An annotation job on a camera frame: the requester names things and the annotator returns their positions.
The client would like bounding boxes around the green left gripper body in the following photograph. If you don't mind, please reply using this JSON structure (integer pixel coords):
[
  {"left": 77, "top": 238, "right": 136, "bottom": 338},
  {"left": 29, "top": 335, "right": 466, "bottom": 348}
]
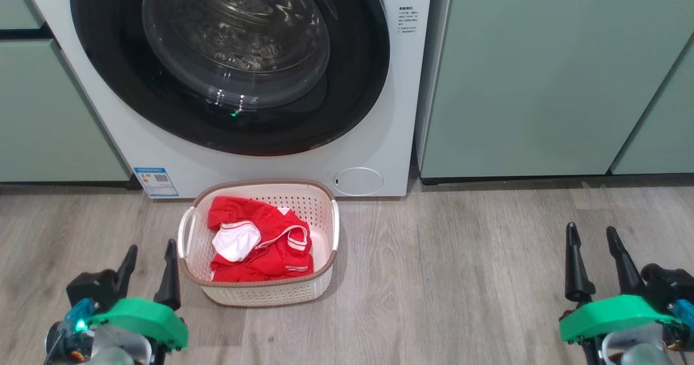
[{"left": 86, "top": 297, "right": 190, "bottom": 351}]

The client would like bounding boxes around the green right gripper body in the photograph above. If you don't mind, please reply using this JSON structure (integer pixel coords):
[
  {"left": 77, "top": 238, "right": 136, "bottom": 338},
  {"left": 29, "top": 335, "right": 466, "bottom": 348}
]
[{"left": 558, "top": 294, "right": 682, "bottom": 344}]

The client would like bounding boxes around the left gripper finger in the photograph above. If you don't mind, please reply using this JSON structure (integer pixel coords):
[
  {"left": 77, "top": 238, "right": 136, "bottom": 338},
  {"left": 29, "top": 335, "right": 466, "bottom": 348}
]
[
  {"left": 153, "top": 239, "right": 182, "bottom": 312},
  {"left": 115, "top": 245, "right": 139, "bottom": 300}
]

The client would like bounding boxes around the green cabinet drawer front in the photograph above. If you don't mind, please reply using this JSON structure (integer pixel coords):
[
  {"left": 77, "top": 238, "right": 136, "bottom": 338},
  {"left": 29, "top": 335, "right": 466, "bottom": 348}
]
[{"left": 0, "top": 0, "right": 45, "bottom": 30}]

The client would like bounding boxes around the red and white garment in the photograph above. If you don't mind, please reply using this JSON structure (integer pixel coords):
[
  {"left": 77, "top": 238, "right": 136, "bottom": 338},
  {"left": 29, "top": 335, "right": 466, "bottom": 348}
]
[{"left": 207, "top": 195, "right": 315, "bottom": 283}]

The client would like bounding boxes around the white front-load washing machine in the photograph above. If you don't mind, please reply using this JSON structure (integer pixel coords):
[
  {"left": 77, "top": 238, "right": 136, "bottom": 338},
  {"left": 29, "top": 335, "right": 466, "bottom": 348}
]
[{"left": 18, "top": 0, "right": 454, "bottom": 199}]

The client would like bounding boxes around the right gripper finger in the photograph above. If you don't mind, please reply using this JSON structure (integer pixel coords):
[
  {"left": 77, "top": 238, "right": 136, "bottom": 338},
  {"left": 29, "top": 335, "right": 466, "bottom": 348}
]
[
  {"left": 605, "top": 226, "right": 647, "bottom": 297},
  {"left": 564, "top": 222, "right": 596, "bottom": 303}
]

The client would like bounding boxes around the dark washing machine door glass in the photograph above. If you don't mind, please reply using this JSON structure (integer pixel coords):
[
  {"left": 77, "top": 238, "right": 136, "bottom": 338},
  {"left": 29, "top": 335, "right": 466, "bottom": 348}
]
[{"left": 69, "top": 0, "right": 391, "bottom": 157}]

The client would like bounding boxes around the tall green cabinet panel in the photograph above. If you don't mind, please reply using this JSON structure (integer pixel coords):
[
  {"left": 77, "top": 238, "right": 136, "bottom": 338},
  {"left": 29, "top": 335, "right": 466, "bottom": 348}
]
[{"left": 419, "top": 0, "right": 694, "bottom": 180}]

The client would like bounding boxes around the round white filter cover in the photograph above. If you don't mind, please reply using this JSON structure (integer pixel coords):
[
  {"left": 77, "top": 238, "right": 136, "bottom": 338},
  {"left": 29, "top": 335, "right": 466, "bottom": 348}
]
[{"left": 332, "top": 167, "right": 385, "bottom": 197}]

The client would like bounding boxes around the cream perforated laundry basket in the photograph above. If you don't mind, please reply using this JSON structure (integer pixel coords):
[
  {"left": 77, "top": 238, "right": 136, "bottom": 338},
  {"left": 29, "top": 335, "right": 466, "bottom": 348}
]
[{"left": 177, "top": 179, "right": 341, "bottom": 308}]

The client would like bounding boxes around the blue energy label sticker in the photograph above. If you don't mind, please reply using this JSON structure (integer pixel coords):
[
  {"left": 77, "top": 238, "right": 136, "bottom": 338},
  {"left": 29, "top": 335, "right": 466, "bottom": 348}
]
[{"left": 133, "top": 167, "right": 179, "bottom": 198}]

